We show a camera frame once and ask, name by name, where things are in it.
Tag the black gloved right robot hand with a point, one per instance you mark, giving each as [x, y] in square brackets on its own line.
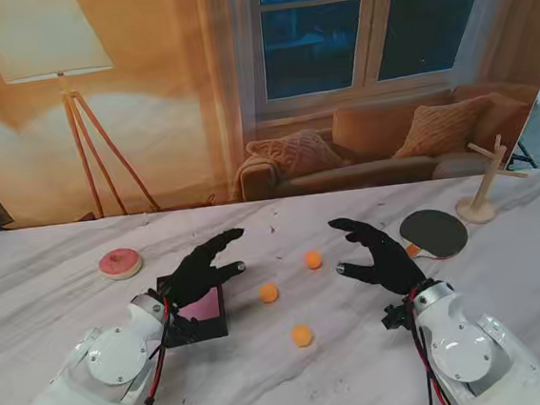
[390, 262]

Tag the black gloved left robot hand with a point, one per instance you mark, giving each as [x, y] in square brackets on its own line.
[196, 276]

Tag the red and black ping pong bat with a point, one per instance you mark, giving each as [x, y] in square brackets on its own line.
[433, 232]

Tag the orange ping pong ball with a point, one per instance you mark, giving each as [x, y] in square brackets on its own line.
[313, 259]
[268, 292]
[302, 336]

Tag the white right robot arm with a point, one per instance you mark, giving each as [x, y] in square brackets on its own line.
[461, 351]

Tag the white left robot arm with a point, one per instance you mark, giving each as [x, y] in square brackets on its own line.
[117, 356]

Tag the black storage box pink inside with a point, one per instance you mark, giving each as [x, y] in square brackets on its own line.
[208, 309]

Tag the pink frosted toy donut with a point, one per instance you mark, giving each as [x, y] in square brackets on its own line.
[114, 270]

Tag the wooden mug tree stand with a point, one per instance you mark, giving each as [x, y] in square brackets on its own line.
[482, 191]

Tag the black tripod legs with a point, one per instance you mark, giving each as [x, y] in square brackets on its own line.
[523, 151]

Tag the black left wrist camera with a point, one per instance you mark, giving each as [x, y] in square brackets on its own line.
[181, 328]

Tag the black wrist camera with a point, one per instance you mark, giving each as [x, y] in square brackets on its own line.
[181, 328]
[396, 317]

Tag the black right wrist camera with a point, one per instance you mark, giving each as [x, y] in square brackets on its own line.
[396, 317]

